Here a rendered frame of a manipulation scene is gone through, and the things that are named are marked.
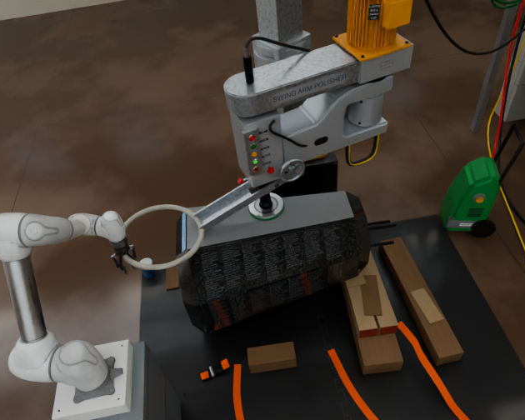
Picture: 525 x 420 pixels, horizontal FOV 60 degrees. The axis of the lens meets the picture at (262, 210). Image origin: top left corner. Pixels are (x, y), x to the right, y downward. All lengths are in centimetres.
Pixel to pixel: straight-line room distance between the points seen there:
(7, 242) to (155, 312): 170
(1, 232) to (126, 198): 248
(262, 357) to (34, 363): 138
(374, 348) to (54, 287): 245
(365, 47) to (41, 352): 200
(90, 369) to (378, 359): 169
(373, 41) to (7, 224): 178
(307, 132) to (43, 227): 134
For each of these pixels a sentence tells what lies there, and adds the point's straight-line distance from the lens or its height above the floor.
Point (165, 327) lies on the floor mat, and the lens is 337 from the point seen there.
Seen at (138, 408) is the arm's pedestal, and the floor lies 80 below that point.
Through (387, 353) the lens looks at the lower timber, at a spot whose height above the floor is 15.
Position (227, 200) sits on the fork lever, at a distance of 269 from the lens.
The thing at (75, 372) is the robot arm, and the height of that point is 111.
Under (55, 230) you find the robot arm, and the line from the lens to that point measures 189.
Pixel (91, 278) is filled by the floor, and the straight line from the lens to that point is 386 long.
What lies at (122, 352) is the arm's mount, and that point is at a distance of 235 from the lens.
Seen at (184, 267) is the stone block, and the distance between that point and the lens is 271.
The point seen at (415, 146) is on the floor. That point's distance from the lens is 456.
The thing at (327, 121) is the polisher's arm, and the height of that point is 139.
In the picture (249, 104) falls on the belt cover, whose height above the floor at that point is 165.
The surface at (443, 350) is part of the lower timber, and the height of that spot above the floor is 13.
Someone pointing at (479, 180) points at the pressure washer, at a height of 54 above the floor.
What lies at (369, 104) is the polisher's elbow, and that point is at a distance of 257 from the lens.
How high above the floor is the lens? 284
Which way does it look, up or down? 47 degrees down
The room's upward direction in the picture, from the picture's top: 8 degrees counter-clockwise
